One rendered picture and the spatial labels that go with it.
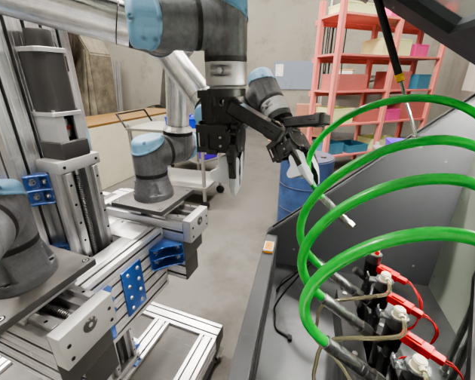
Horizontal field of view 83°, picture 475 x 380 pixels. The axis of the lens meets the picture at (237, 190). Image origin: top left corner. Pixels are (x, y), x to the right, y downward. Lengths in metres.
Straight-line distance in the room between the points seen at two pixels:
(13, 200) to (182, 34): 0.46
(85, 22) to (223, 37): 0.25
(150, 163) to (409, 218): 0.86
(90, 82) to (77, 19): 5.03
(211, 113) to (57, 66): 0.48
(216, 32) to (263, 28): 7.96
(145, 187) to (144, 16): 0.66
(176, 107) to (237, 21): 0.59
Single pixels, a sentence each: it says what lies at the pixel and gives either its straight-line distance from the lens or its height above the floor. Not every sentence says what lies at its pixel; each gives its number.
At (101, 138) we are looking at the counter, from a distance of 4.17.
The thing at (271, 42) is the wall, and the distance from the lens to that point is 8.33.
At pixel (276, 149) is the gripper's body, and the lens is 0.71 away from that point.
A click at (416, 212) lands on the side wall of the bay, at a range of 0.96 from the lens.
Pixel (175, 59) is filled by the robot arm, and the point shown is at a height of 1.51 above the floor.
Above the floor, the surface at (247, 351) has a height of 0.95.
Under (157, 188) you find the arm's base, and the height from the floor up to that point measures 1.09.
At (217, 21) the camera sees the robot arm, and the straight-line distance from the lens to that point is 0.49.
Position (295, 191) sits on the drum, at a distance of 2.55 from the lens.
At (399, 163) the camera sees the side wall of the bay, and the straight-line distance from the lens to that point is 0.89.
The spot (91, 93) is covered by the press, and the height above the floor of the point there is 1.21.
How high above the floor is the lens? 1.46
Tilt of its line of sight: 23 degrees down
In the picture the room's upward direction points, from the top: straight up
